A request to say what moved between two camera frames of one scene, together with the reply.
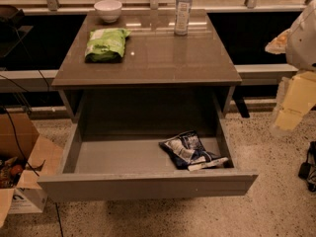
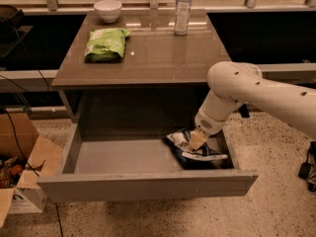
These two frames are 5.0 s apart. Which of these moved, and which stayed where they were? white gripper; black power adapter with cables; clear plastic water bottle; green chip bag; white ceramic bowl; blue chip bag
Moved: blue chip bag; white gripper
Stayed: clear plastic water bottle; black power adapter with cables; white ceramic bowl; green chip bag
